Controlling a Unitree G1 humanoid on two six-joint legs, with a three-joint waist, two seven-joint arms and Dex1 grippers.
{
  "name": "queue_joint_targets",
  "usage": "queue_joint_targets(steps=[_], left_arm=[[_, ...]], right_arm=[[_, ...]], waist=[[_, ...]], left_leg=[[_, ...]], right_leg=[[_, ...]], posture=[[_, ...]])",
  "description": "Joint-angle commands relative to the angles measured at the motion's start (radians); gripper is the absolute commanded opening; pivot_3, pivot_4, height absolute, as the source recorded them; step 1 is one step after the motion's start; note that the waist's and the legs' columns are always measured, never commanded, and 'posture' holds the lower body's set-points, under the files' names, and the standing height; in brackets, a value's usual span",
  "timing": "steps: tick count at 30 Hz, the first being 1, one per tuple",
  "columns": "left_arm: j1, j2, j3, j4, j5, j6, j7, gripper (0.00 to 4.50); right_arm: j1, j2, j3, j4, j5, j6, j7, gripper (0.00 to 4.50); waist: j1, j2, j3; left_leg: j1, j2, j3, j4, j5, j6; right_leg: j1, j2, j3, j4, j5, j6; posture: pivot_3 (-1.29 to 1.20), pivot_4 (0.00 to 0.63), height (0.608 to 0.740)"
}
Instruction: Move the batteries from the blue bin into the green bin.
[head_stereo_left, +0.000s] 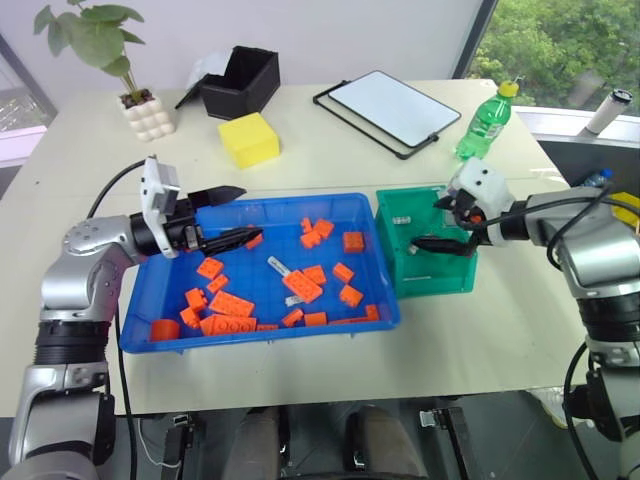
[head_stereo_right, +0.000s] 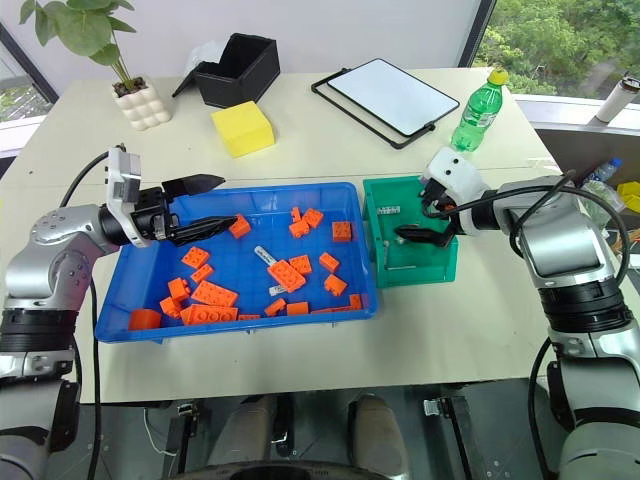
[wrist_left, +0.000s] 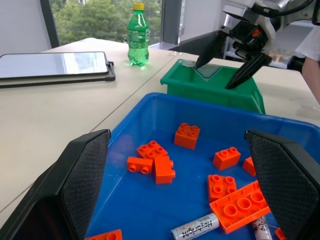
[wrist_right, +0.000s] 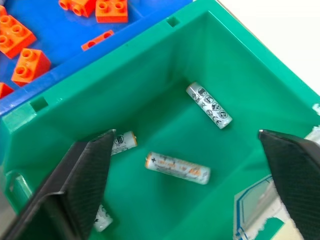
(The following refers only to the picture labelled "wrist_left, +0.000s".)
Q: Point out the green plastic soda bottle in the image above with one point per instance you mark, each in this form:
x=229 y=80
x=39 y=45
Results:
x=138 y=37

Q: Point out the tablet with glossy screen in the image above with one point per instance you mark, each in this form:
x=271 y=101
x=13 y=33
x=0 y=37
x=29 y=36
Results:
x=52 y=63

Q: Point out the dark background desk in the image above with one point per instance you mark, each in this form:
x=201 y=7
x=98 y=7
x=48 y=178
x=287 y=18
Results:
x=197 y=45

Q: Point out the silver AA battery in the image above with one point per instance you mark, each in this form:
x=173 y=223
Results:
x=262 y=228
x=195 y=227

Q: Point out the person's white shirt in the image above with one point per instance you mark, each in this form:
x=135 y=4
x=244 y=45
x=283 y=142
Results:
x=311 y=42

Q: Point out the grey window frame post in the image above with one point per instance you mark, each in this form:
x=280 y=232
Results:
x=171 y=21

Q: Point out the orange two-by-two toy brick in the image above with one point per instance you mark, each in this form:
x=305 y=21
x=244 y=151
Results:
x=220 y=186
x=187 y=137
x=151 y=150

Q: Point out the black window frame post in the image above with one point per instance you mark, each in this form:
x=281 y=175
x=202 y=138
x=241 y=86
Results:
x=49 y=22

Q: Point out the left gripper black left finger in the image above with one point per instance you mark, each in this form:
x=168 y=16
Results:
x=75 y=180

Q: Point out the orange two-by-four flat brick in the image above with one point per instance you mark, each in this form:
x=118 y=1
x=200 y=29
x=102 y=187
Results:
x=240 y=208

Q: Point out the orange one-by-two toy brick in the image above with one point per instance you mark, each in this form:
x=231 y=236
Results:
x=226 y=158
x=163 y=172
x=138 y=165

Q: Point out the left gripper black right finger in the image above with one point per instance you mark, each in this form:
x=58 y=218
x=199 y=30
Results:
x=287 y=180

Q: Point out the green plastic bin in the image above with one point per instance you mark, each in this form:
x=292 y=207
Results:
x=190 y=87

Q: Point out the blue plastic bin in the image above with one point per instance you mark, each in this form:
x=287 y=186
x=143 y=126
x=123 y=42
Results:
x=150 y=200

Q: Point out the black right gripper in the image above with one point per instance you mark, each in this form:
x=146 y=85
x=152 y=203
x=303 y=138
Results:
x=246 y=35

